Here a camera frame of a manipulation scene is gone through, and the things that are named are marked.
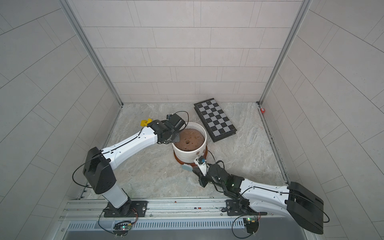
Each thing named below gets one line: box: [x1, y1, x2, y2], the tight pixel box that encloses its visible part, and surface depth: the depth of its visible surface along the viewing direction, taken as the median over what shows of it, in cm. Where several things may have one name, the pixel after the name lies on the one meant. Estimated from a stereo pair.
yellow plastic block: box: [140, 118, 153, 127], surface depth 107 cm
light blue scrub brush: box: [181, 163, 193, 172], surface depth 82 cm
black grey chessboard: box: [193, 98, 238, 143], surface depth 104 cm
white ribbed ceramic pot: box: [172, 122, 208, 164], surface depth 84 cm
